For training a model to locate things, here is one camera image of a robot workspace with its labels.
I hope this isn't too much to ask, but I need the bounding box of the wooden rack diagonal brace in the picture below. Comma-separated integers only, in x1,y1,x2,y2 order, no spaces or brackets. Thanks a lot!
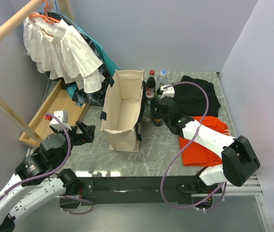
0,98,42,143

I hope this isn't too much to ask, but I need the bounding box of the wooden rack base tray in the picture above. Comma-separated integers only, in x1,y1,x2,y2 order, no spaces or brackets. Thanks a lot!
18,79,91,148

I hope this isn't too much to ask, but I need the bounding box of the black folded garment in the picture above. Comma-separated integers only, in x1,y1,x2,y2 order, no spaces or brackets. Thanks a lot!
174,75,221,117

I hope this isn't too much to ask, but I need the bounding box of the wooden hanging rod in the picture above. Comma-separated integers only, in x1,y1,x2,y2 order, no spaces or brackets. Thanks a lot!
0,0,45,42

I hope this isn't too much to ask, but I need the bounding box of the orange folded garment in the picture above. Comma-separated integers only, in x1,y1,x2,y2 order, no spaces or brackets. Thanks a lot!
182,116,230,167

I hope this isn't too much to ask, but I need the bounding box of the Coca-Cola glass bottle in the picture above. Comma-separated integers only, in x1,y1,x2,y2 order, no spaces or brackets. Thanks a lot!
146,70,156,93

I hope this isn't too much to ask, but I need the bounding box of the beige canvas tote bag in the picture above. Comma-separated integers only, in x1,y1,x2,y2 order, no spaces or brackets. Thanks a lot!
100,70,146,152

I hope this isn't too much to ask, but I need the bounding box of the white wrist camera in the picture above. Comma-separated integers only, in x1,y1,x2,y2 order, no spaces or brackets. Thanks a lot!
44,110,72,131
160,85,175,99

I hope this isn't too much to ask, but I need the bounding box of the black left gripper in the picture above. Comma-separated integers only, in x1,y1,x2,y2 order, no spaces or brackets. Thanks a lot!
52,119,95,166

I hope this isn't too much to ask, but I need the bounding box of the white pleated dress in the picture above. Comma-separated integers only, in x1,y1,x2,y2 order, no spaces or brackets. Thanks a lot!
23,17,104,93

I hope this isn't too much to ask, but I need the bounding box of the orange clothes hanger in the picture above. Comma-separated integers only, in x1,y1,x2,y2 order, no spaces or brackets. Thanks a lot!
29,0,60,24

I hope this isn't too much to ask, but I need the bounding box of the teal garment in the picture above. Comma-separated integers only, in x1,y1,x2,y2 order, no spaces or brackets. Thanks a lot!
66,27,119,106

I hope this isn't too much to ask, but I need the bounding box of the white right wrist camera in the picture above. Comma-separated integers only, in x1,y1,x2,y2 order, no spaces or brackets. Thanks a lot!
160,85,175,99

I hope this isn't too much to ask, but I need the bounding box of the blue-cap water bottle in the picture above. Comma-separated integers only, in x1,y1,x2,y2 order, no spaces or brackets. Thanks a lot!
156,70,168,86

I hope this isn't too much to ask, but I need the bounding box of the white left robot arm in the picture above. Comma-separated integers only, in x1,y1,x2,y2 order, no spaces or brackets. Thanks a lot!
0,121,96,232

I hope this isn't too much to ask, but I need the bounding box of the silver-top drink can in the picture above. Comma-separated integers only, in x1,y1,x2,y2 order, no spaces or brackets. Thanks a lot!
152,107,163,127

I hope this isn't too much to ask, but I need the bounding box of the green glass bottle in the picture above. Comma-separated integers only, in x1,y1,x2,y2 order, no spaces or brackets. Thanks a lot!
155,82,165,99

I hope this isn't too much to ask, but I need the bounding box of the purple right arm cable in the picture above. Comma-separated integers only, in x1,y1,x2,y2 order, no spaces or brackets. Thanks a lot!
160,81,226,210

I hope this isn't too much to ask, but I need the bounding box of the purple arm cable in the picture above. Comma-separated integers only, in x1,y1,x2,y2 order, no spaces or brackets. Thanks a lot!
160,81,226,210
0,113,95,218

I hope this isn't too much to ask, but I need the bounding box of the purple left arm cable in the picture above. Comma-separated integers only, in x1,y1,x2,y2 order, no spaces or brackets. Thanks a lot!
0,113,95,218

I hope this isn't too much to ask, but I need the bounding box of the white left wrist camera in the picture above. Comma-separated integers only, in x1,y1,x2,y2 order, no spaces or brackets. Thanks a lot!
44,110,72,131

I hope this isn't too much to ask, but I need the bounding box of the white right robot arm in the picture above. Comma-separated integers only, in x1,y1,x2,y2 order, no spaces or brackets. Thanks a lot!
158,97,260,192

